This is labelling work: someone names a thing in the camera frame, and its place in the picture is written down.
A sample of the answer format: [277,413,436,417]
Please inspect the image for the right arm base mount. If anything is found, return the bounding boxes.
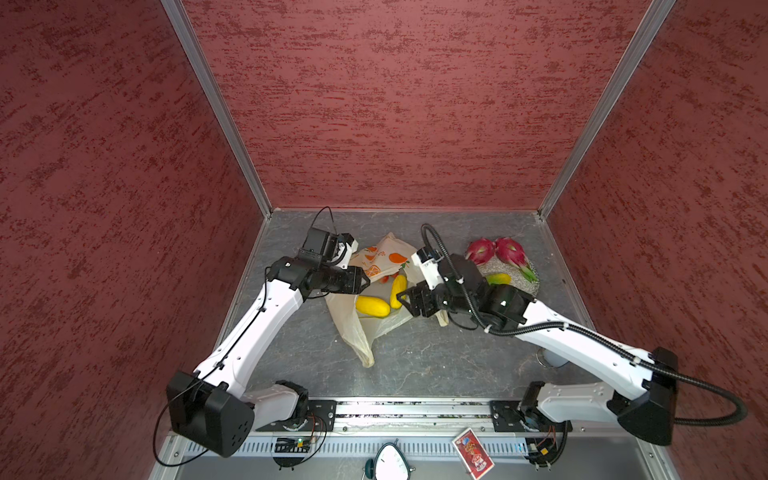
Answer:
[489,400,573,433]

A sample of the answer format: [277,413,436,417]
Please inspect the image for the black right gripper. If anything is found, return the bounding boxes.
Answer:
[398,274,478,314]

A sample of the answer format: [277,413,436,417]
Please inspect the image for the black corrugated cable conduit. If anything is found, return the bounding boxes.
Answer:
[420,223,749,428]

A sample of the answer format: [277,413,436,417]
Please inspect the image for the green mango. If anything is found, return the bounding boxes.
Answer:
[485,273,511,285]

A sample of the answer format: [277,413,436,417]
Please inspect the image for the aluminium corner post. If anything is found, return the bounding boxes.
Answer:
[161,0,273,220]
[538,0,676,222]

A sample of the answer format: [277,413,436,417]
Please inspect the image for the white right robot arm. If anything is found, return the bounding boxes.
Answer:
[397,250,677,446]

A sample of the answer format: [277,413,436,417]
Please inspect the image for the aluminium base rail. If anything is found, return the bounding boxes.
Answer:
[149,395,682,480]

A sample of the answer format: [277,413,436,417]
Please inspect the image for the fruit print plastic bag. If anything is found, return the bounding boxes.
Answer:
[325,233,424,368]

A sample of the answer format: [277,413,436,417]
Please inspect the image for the red playing card pack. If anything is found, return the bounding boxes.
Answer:
[452,428,495,480]

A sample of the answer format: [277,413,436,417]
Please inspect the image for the aluminium corner post left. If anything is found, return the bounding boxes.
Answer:
[161,0,273,220]

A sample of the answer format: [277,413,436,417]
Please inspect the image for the pink dragon fruit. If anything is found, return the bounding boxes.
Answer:
[465,238,496,266]
[494,237,539,283]

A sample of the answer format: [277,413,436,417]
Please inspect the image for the aluminium corner post right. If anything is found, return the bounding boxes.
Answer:
[538,0,676,222]

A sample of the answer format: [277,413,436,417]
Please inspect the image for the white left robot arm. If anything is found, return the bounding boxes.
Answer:
[166,257,370,458]

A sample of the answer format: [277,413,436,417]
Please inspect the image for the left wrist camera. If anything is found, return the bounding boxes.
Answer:
[298,227,358,269]

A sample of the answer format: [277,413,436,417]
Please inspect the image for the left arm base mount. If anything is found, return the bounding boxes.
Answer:
[283,399,338,433]

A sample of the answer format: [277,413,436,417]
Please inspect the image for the white teal alarm clock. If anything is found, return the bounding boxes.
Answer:
[362,442,412,480]

